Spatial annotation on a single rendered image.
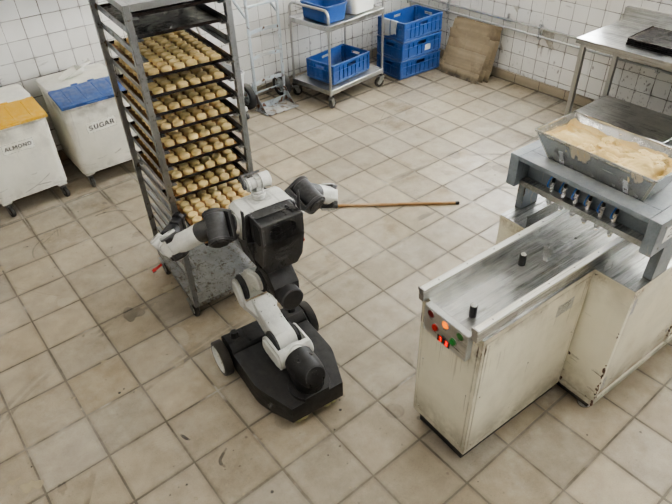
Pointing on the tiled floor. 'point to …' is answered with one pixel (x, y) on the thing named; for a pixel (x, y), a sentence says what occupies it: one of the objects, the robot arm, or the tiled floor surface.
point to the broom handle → (399, 204)
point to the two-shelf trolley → (330, 51)
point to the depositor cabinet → (605, 310)
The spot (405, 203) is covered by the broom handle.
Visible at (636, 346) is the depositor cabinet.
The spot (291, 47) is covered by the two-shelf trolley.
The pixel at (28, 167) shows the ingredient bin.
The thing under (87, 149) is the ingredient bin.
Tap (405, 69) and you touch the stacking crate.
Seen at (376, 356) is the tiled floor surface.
